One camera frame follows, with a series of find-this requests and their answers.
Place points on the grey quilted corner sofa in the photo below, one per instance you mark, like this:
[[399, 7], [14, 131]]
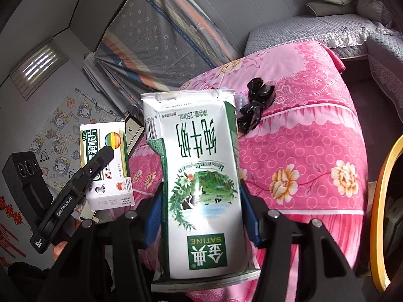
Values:
[[350, 36]]

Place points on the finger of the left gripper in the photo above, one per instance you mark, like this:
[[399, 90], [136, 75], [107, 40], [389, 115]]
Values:
[[94, 168]]

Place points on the black plastic bag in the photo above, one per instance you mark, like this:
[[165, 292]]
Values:
[[260, 97]]

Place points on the white low cabinet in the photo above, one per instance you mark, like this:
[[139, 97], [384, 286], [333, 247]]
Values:
[[134, 132]]

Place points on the grey square cushion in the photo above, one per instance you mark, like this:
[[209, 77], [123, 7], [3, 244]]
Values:
[[375, 11]]

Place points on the green white medicine box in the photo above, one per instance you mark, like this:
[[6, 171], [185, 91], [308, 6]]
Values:
[[111, 187]]

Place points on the person's left hand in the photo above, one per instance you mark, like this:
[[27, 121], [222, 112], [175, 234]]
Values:
[[58, 249]]

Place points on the green white milk carton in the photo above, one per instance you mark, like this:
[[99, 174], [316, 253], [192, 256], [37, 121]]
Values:
[[195, 134]]

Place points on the grey bolster pillow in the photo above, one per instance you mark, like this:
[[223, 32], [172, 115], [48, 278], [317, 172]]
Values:
[[323, 8]]

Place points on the striped sheet covered wardrobe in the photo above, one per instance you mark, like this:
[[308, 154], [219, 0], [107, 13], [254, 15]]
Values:
[[155, 45]]

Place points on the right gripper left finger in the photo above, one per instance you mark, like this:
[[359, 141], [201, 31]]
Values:
[[101, 262]]

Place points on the gold rimmed trash bin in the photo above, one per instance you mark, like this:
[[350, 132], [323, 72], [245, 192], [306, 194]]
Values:
[[386, 221]]

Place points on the cartoon print wall cloth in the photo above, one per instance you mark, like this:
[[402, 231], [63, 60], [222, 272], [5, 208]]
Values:
[[56, 146]]

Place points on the pink floral table cover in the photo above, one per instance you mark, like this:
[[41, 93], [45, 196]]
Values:
[[306, 159]]

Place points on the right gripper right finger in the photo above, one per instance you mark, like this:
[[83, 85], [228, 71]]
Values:
[[323, 272]]

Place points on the small window with blinds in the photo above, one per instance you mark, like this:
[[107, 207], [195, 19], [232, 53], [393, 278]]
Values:
[[37, 66]]

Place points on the white foam fruit net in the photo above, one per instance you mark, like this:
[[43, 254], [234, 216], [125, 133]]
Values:
[[240, 101]]

